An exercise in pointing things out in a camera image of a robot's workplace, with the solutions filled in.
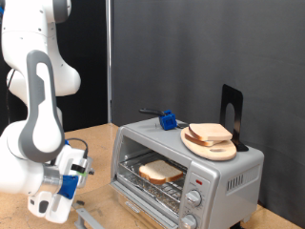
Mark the round wooden cutting board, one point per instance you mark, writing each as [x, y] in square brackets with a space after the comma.
[219, 154]

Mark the silver oven knob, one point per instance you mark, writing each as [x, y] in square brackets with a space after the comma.
[189, 221]
[193, 198]

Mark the red oven indicator light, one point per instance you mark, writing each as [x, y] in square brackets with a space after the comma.
[199, 182]

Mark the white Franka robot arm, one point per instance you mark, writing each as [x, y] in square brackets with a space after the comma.
[41, 127]

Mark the spatula with blue grip block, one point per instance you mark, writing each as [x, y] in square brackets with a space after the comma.
[167, 120]

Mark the silver toaster oven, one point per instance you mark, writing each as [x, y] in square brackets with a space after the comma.
[209, 178]

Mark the vertical metal pole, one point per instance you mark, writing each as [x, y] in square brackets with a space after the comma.
[109, 63]

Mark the white bread slice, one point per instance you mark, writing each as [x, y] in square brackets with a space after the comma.
[200, 142]
[160, 171]
[209, 131]

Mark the black metal bookend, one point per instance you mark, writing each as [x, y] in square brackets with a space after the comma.
[233, 95]

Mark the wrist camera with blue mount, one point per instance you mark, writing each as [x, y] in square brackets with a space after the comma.
[68, 186]

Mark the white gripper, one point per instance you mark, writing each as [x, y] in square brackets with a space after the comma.
[60, 210]

